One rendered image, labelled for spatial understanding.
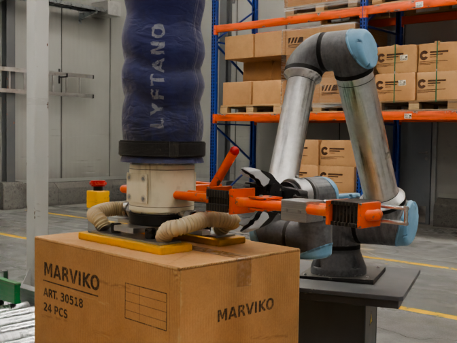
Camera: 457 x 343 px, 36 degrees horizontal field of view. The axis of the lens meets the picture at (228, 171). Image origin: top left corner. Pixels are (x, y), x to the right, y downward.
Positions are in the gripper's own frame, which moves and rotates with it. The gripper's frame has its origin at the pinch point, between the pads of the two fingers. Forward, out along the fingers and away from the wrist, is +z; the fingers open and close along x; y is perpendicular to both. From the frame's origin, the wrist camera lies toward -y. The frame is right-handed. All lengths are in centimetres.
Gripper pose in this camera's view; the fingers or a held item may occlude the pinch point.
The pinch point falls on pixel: (243, 200)
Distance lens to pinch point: 164.2
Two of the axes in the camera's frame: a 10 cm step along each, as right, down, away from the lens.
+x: 0.1, -10.0, -0.5
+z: -6.8, 0.3, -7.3
